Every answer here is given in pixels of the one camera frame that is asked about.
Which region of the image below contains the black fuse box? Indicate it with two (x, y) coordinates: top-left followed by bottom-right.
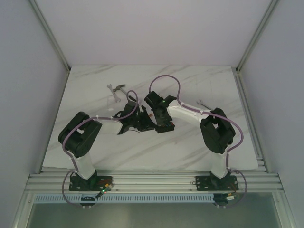
(155, 122), (175, 133)

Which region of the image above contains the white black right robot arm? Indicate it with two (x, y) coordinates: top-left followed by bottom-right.
(144, 91), (236, 190)

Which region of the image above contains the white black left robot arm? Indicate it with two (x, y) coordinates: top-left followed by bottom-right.
(58, 101), (156, 191)

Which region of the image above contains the silver wrench left side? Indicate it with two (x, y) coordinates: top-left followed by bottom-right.
(107, 84), (121, 103)

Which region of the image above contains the silver wrench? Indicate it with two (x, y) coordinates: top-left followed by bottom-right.
(107, 84), (121, 103)
(196, 100), (212, 110)

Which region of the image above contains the silver wrench right side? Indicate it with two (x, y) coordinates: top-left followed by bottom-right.
(196, 100), (212, 110)

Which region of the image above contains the black handle claw hammer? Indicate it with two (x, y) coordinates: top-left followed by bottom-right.
(113, 84), (127, 95)

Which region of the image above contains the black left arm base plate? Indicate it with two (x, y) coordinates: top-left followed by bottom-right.
(69, 176), (113, 191)

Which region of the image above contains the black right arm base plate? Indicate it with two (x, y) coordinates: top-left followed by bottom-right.
(194, 175), (239, 191)

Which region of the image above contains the aluminium mounting rail frame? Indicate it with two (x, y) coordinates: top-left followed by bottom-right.
(25, 65), (283, 193)

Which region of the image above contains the white slotted cable duct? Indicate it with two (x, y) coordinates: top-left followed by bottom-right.
(34, 193), (214, 204)

